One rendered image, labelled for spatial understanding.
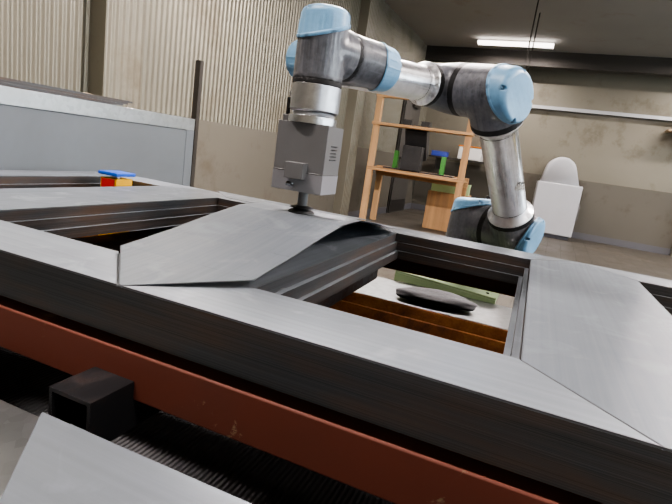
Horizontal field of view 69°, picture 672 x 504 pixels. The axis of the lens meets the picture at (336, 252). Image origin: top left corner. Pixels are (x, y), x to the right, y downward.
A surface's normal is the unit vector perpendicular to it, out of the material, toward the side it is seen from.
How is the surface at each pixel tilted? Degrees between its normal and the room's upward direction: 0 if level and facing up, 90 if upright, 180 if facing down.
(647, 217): 90
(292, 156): 90
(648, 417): 0
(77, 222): 90
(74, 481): 0
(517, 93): 88
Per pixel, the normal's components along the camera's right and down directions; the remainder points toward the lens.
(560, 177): -0.34, 0.15
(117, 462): 0.14, -0.97
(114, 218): 0.91, 0.21
